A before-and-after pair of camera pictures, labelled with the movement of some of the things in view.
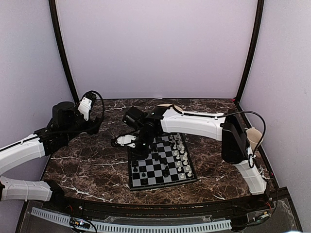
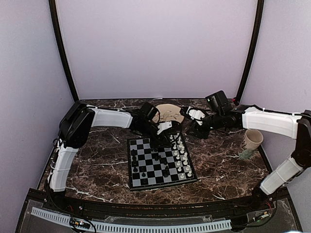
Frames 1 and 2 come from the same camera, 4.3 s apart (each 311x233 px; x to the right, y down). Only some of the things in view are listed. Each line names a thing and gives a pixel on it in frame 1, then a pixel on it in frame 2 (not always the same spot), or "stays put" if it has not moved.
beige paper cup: [254, 136] stays put
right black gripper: [141, 154] to [199, 133]
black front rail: [93, 208] stays put
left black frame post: [53, 8] stays put
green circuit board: [79, 223] stays put
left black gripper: [94, 126] to [157, 142]
